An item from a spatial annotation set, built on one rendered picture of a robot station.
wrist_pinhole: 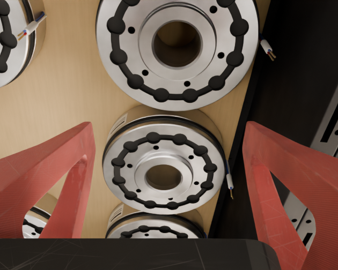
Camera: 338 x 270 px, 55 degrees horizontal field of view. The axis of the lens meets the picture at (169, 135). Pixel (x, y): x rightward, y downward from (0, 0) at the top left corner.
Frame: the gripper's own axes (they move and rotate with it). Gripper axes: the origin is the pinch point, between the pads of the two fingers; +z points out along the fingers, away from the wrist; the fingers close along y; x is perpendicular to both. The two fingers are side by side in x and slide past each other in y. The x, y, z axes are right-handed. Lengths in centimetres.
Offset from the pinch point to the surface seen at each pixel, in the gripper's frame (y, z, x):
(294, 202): -7.2, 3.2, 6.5
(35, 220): 12.6, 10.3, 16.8
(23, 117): 12.3, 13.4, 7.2
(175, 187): -0.5, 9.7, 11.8
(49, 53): 8.9, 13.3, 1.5
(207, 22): -2.2, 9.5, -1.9
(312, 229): -8.9, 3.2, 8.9
